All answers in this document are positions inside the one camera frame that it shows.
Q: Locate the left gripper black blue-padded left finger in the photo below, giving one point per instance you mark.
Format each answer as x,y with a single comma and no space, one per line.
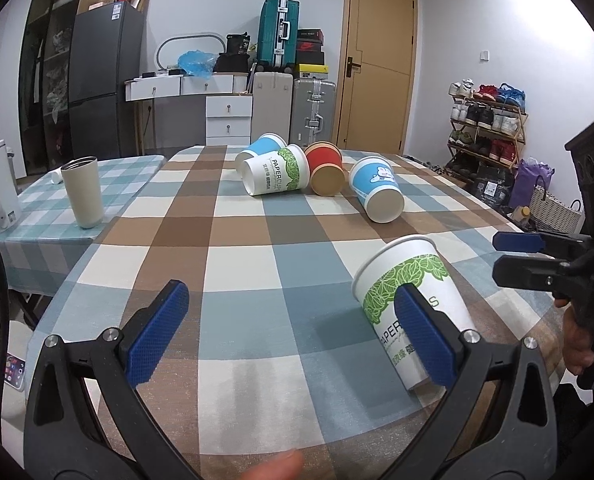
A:
85,418

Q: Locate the beige tumbler cup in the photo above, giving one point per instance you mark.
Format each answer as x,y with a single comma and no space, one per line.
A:
82,182

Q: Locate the right blue paper cup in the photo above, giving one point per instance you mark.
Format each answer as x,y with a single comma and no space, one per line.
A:
374,183

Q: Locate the wooden shoe rack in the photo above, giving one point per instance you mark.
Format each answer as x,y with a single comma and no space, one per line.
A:
484,134

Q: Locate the green leaf paper cup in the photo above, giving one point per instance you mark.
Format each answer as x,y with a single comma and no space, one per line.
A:
407,294
285,170

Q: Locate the far blue paper cup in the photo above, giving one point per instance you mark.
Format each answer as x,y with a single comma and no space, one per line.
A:
266,143

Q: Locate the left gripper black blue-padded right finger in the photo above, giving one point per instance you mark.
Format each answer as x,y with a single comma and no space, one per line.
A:
496,419

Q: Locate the red paper cup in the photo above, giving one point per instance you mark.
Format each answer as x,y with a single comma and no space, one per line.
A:
327,174

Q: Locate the brown blue checkered tablecloth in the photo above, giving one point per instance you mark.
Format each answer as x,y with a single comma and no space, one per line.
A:
275,352

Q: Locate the dark glass cabinet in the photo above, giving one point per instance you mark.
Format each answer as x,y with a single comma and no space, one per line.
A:
43,102

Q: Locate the blue plastic bag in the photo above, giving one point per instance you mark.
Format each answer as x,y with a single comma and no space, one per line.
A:
198,63

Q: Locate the teal checkered tablecloth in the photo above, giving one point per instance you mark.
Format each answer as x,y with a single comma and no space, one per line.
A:
44,246

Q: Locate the teal suitcase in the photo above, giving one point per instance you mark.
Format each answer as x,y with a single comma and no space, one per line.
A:
277,35

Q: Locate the blue paper cup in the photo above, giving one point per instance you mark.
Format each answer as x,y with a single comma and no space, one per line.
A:
374,183
266,143

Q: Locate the far green leaf paper cup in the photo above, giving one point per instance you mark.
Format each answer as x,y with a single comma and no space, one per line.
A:
285,170

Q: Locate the stacked shoe boxes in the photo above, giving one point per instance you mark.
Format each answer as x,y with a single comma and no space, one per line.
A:
310,57

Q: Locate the woven basket bag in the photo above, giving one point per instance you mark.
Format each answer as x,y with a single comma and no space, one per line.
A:
551,213

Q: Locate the near green leaf paper cup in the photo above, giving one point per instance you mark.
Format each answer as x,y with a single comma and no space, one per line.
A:
407,294

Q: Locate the smartphone on stool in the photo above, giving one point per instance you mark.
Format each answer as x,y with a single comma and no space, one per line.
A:
14,372

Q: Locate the beige suitcase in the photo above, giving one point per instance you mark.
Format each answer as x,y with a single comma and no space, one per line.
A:
272,95

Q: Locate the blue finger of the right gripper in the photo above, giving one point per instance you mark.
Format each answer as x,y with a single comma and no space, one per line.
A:
546,243

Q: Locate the wooden door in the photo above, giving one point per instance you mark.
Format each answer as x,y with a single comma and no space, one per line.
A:
375,79

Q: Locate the person's right hand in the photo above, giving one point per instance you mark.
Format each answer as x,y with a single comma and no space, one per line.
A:
576,341

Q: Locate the black refrigerator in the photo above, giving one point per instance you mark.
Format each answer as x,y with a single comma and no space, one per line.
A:
104,54

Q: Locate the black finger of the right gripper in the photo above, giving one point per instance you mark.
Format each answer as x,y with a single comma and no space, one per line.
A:
525,273

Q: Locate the white drawer desk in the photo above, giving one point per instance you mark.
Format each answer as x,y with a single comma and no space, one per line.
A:
188,110

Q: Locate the purple bag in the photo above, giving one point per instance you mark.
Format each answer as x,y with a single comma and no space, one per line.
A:
530,173

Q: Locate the person's left hand thumb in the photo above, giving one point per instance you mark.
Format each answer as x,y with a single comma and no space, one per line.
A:
284,466

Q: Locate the silver suitcase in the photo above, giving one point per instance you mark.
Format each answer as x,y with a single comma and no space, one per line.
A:
312,111

